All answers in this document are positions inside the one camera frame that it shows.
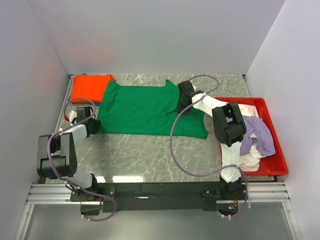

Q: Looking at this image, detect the green t shirt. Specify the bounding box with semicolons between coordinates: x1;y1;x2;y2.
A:
97;80;209;139

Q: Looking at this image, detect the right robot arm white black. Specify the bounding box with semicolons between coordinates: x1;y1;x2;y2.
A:
176;80;247;200

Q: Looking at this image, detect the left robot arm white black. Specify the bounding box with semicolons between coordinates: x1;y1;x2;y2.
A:
36;106;101;201

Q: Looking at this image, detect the folded orange t shirt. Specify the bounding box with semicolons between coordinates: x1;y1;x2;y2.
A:
69;73;115;104

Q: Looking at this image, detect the black base beam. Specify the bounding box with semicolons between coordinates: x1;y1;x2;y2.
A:
69;181;251;213

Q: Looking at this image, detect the lavender t shirt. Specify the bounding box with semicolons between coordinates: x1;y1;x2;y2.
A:
240;115;276;156

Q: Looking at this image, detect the pale pink t shirt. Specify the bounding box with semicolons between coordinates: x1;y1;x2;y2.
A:
239;104;263;172

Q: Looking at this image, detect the red plastic bin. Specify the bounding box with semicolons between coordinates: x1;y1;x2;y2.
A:
215;97;288;177

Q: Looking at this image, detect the aluminium frame rail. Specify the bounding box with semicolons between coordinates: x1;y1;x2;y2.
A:
26;182;291;205

